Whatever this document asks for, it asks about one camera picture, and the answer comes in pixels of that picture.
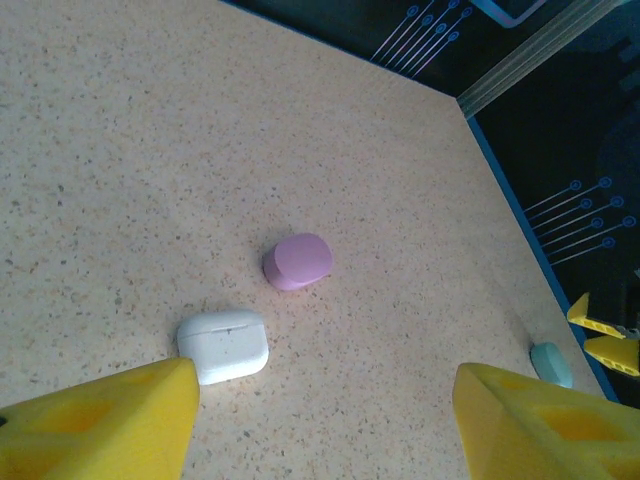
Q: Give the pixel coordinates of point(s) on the aluminium frame post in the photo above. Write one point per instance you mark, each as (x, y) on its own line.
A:
(525, 65)

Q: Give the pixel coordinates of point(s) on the pink earbud charging case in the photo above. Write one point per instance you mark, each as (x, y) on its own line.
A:
(300, 262)

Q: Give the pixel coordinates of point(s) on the light blue earbud charging case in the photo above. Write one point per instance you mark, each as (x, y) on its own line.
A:
(552, 365)

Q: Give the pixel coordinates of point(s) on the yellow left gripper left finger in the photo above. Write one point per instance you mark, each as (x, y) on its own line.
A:
(100, 430)

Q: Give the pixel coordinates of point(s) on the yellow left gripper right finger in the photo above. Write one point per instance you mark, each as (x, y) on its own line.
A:
(540, 435)

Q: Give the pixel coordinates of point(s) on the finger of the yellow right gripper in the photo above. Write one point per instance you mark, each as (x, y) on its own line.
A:
(620, 352)
(582, 312)

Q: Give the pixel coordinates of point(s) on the white earbud charging case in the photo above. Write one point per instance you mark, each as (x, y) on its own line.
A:
(225, 347)

